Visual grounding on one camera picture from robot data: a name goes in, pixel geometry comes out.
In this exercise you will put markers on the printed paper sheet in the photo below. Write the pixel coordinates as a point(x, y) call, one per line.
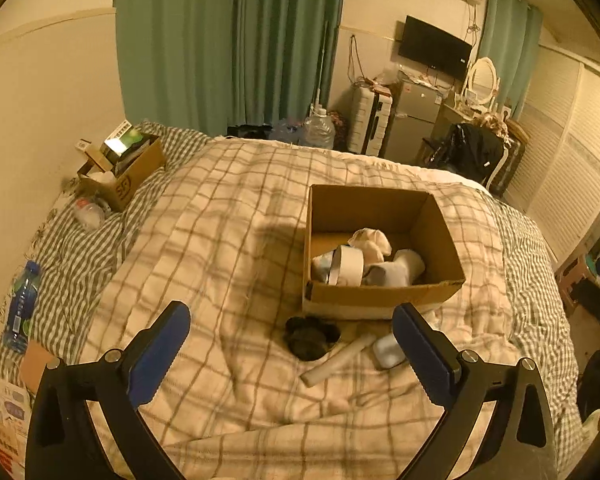
point(7, 420)

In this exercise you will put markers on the large cardboard box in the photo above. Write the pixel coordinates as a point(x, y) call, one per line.
point(432, 240)

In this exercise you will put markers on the blue water bottle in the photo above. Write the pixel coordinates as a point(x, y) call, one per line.
point(24, 305)

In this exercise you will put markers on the wooden dressing table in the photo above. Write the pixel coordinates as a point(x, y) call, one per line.
point(455, 115)

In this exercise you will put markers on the plastic stool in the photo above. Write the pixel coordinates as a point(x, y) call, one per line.
point(572, 280)

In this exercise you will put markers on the wide green curtain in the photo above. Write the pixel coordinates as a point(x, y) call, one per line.
point(205, 45)

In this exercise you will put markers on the clear plastic cup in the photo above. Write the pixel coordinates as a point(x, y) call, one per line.
point(90, 214)

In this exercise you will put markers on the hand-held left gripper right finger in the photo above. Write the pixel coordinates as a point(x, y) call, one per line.
point(425, 355)

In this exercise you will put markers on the white oval mirror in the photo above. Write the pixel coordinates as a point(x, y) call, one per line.
point(481, 80)

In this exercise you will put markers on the brown woven suitcase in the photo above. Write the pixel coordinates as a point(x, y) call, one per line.
point(512, 160)

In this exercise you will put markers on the brown cardboard piece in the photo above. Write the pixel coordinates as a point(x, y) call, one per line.
point(35, 365)

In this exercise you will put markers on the narrow green curtain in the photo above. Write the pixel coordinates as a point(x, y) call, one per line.
point(510, 45)

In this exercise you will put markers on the white louvered wardrobe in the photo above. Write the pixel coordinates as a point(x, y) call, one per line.
point(570, 150)

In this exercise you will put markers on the green packet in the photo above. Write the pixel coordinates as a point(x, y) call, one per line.
point(125, 141)

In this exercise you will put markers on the grey mini fridge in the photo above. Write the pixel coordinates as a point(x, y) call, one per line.
point(410, 120)

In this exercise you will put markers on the white tape roll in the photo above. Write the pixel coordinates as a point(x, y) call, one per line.
point(347, 265)

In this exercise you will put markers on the black wall television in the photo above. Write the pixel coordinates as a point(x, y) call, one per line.
point(434, 45)

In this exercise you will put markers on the white cylindrical tube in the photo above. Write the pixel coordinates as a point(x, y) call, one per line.
point(336, 360)

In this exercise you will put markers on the pack of water bottles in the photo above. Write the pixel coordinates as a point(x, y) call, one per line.
point(286, 131)

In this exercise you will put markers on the large clear water jug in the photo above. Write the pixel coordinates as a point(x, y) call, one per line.
point(319, 130)

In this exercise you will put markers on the beige plaid blanket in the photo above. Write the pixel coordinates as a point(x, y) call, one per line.
point(220, 240)

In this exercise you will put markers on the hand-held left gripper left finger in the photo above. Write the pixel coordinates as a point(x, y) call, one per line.
point(159, 355)

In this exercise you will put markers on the small printed cardboard box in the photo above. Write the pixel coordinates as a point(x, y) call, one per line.
point(130, 175)

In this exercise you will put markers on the white suitcase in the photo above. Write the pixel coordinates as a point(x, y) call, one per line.
point(370, 120)

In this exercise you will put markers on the white pole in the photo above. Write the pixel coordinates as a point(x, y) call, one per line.
point(322, 70)

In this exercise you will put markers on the black bag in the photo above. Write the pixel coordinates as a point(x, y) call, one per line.
point(472, 150)

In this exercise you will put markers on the white paper cup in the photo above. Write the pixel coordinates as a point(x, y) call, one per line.
point(409, 262)

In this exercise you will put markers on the green gingham bed sheet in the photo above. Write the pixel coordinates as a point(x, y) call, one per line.
point(75, 260)

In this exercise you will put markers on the grey white cloth bundle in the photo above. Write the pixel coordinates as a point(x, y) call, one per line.
point(385, 275)

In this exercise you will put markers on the white earbuds case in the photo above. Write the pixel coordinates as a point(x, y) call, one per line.
point(387, 352)

